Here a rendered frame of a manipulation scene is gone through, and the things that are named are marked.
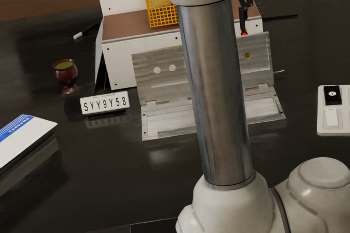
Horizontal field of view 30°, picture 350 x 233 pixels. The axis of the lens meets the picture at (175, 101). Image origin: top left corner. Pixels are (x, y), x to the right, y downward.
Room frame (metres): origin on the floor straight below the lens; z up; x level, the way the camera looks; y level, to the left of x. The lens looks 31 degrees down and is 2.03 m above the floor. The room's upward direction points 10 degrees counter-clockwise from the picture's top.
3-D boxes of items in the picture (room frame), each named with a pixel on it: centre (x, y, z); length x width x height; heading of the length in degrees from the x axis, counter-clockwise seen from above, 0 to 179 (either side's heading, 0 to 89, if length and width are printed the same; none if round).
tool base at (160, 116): (1.74, -0.11, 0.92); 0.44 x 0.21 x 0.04; 89
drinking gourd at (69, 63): (2.08, 0.37, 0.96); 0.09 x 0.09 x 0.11
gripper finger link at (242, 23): (1.69, -0.23, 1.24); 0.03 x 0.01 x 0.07; 8
